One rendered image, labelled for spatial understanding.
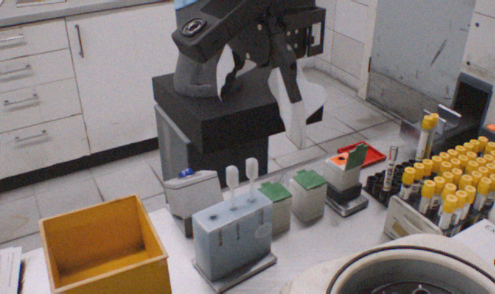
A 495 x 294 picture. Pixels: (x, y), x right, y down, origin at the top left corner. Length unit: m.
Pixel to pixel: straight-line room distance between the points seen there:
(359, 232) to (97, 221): 0.39
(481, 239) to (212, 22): 0.44
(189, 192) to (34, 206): 1.73
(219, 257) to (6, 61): 1.72
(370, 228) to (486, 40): 0.46
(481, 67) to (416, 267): 0.55
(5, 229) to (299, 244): 1.76
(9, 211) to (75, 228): 1.75
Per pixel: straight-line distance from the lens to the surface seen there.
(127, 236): 0.67
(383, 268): 0.54
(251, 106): 0.89
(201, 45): 0.43
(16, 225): 2.28
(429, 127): 0.84
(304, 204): 0.70
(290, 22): 0.48
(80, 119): 2.33
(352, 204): 0.75
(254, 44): 0.49
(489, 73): 0.99
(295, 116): 0.47
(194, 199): 0.68
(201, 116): 0.86
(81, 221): 0.64
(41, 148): 2.36
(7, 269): 0.71
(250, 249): 0.63
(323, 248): 0.69
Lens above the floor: 1.35
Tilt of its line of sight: 31 degrees down
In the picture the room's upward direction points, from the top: straight up
